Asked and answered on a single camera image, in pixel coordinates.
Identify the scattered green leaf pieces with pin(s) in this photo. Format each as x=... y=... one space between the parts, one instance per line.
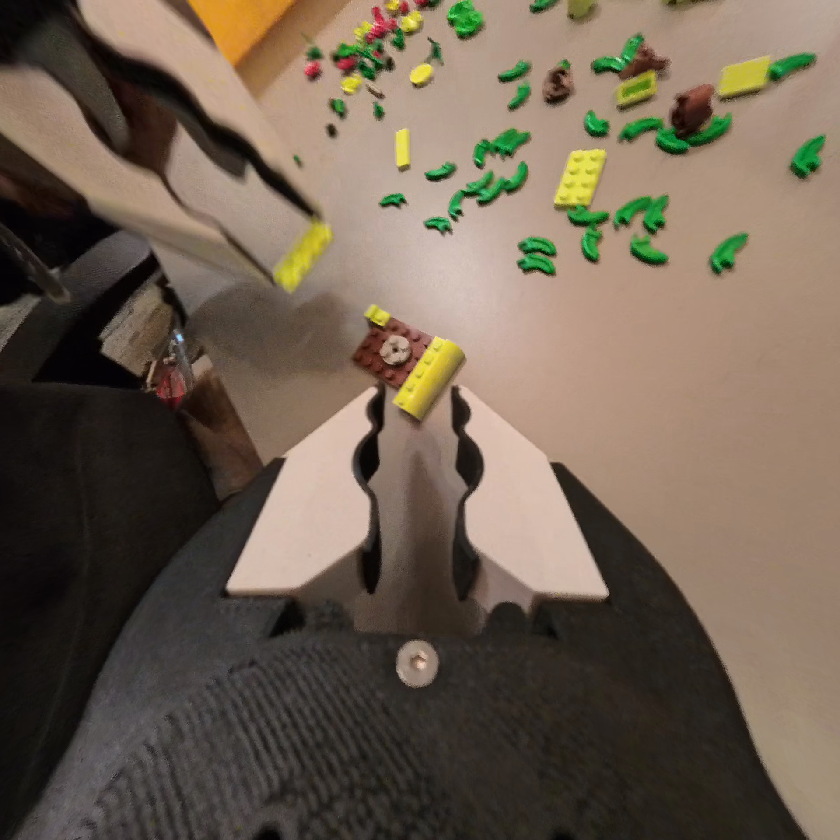
x=538 y=246

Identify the brown three-pronged piece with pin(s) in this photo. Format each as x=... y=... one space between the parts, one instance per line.
x=646 y=62

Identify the small lime curved brick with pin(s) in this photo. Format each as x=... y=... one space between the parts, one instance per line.
x=377 y=315
x=449 y=353

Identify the narrow lime smooth tile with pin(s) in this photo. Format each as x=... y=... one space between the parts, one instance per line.
x=402 y=149

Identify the small red object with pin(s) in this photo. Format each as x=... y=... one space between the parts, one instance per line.
x=172 y=380

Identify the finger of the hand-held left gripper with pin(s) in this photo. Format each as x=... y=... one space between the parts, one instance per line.
x=216 y=85
x=79 y=164

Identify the brown round holed plate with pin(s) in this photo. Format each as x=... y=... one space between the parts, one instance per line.
x=558 y=84

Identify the lime flower piece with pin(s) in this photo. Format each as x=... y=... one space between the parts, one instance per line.
x=351 y=84

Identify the brown round brick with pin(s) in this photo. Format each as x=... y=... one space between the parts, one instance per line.
x=692 y=110

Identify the lime round tile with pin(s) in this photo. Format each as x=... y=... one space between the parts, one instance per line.
x=422 y=73

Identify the brown studded plate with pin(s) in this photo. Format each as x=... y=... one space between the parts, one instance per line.
x=371 y=358

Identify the grey round plate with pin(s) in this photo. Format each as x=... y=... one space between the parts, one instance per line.
x=396 y=350

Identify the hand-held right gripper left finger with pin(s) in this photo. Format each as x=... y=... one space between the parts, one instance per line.
x=308 y=525

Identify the green round gear piece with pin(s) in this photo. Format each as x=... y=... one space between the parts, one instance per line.
x=472 y=25
x=460 y=10

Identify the beige seat cushion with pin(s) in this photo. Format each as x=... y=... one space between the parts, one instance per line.
x=223 y=420

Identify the lime round brick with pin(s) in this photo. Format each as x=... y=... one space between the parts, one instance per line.
x=581 y=8

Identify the lime slope by barrel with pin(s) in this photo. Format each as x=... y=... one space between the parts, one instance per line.
x=745 y=77

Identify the lime two-by-four studded plate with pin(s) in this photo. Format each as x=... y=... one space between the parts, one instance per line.
x=579 y=178

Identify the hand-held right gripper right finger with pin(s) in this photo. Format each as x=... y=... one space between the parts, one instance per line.
x=525 y=531

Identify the person's dark clothing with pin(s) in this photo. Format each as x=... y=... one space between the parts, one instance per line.
x=79 y=525

